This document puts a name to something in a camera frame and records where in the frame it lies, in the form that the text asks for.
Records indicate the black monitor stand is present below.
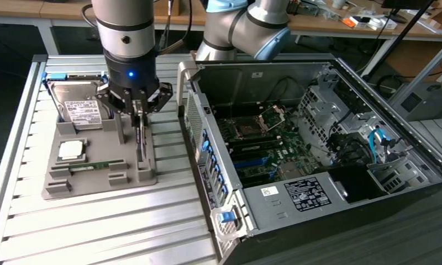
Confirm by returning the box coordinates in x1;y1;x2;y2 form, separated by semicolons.
381;0;410;23

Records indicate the white flat packet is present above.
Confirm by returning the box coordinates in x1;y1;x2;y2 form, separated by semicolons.
368;16;398;31

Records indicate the grey power supply unit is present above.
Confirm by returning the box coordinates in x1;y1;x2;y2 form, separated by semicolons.
242;172;352;230

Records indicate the small black white box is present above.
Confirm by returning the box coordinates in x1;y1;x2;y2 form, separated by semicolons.
353;15;373;28

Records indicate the CPU socket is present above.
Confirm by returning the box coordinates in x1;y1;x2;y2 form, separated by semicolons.
234;117;266;139

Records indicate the graphics card with silver bracket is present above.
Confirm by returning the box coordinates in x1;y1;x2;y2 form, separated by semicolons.
131;99;152;169

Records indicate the black slanted stand pole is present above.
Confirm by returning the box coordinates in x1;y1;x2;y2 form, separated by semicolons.
360;0;440;81

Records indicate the beige case corner bracket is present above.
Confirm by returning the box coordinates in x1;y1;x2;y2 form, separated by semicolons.
175;61;201;107

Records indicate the blue expansion slot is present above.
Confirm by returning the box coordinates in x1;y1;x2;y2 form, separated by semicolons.
234;156;270;169

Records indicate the silver CPU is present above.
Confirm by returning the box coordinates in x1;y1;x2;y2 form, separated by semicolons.
56;140;88;162

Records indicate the green RAM stick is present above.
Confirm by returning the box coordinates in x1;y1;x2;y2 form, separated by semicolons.
68;162;110;171

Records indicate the installed RAM module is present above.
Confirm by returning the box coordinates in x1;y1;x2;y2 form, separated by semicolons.
230;139;283;154

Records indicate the black drive wire bundle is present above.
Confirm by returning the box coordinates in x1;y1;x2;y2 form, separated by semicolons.
326;132;372;166

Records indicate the aluminium profile frame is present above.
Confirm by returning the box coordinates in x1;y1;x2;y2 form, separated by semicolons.
389;46;442;107

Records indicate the grey electronics box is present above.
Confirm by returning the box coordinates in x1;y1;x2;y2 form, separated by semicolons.
297;0;322;16

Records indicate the blue case latch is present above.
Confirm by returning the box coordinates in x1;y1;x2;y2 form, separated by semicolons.
218;210;238;224

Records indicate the black looped wire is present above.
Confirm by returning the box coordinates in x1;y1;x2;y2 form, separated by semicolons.
274;76;307;105

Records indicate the silver chipset heatsink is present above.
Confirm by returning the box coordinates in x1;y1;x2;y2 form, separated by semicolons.
279;162;305;179

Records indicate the blue disk carrier bracket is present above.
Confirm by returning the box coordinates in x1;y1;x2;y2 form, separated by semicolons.
42;71;111;124

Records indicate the open black PC case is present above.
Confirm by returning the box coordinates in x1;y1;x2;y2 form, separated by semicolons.
176;54;442;265

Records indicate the brown cardboard box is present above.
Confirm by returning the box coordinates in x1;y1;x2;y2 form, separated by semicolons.
154;0;180;16

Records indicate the silver slotted disk bay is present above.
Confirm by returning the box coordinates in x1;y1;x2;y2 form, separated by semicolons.
366;160;420;194

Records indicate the wooden desk white frame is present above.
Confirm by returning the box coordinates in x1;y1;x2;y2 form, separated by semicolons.
287;0;442;81
0;0;207;56

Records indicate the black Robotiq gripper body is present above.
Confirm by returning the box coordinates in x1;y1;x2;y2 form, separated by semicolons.
103;54;162;96

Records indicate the light blue SATA wire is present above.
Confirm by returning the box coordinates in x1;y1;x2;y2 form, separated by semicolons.
368;127;392;163

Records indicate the silver perforated drive cage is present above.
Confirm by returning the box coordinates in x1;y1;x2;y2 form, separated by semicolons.
297;74;358;147

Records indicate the dark grey computer tower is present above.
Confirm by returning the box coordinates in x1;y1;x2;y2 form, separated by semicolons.
389;79;442;122

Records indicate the green Dell motherboard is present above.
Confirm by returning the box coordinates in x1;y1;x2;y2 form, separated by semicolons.
213;103;325;188

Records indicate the silver hard disk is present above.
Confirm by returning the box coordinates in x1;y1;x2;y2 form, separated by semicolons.
46;78;110;130

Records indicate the grey parts rack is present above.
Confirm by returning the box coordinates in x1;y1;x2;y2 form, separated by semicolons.
42;112;159;201

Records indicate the open metal socket cover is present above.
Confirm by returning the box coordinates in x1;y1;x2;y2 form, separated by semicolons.
255;105;285;128

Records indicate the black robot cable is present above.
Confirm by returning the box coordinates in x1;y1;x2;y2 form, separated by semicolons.
158;0;195;56

